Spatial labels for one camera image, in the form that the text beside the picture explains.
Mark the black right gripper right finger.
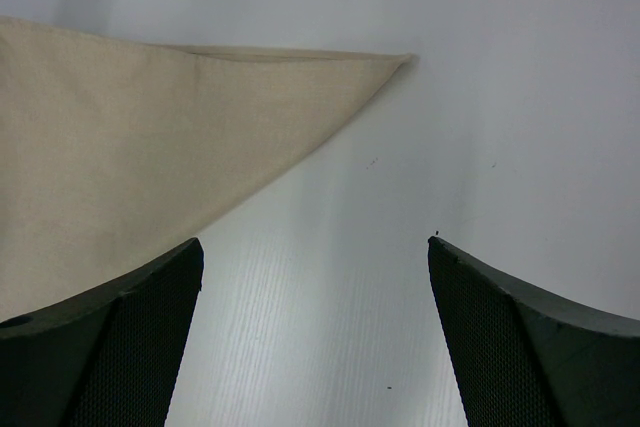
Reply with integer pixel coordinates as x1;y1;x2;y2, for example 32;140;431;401
428;237;639;426

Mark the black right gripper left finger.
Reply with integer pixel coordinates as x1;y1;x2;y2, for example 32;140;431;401
1;238;204;426

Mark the beige cloth napkin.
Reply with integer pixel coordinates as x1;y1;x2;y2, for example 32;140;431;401
1;17;409;319

